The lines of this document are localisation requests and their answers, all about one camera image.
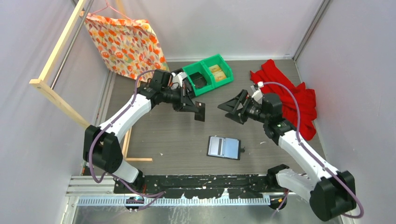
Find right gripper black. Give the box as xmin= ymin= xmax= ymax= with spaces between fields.
xmin=219 ymin=89 xmax=269 ymax=125

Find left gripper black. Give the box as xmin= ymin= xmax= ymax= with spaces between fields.
xmin=161 ymin=84 xmax=198 ymax=113

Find dark item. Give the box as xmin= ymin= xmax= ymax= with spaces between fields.
xmin=189 ymin=72 xmax=207 ymax=89

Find black leather card holder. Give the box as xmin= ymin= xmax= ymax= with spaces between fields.
xmin=206 ymin=136 xmax=245 ymax=160

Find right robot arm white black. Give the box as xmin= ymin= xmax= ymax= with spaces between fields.
xmin=218 ymin=90 xmax=357 ymax=221

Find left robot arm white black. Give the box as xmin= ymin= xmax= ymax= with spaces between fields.
xmin=83 ymin=69 xmax=205 ymax=193

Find black tray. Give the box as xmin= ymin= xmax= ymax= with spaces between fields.
xmin=171 ymin=68 xmax=187 ymax=83

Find green bin with dark item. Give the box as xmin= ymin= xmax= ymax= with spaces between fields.
xmin=182 ymin=62 xmax=215 ymax=97

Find green bin with yellow packets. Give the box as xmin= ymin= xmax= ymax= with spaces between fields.
xmin=201 ymin=54 xmax=234 ymax=88

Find yellow packets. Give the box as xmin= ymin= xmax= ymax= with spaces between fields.
xmin=209 ymin=64 xmax=226 ymax=82

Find red cloth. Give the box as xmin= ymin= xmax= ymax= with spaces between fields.
xmin=250 ymin=59 xmax=317 ymax=141

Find floral fabric bag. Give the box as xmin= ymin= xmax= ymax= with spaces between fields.
xmin=85 ymin=13 xmax=169 ymax=81

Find pink hanger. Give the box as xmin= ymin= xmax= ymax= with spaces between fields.
xmin=89 ymin=0 xmax=132 ymax=20

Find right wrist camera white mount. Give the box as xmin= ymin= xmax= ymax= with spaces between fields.
xmin=251 ymin=81 xmax=264 ymax=103

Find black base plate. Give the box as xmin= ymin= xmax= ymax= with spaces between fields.
xmin=113 ymin=174 xmax=298 ymax=200

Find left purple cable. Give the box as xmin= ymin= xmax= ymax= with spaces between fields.
xmin=88 ymin=69 xmax=166 ymax=214

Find purple cable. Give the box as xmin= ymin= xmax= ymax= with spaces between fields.
xmin=88 ymin=69 xmax=166 ymax=214
xmin=257 ymin=81 xmax=365 ymax=219

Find wooden rack frame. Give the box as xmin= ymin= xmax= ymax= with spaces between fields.
xmin=29 ymin=0 xmax=154 ymax=162

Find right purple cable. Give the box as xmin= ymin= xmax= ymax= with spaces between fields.
xmin=257 ymin=81 xmax=365 ymax=219

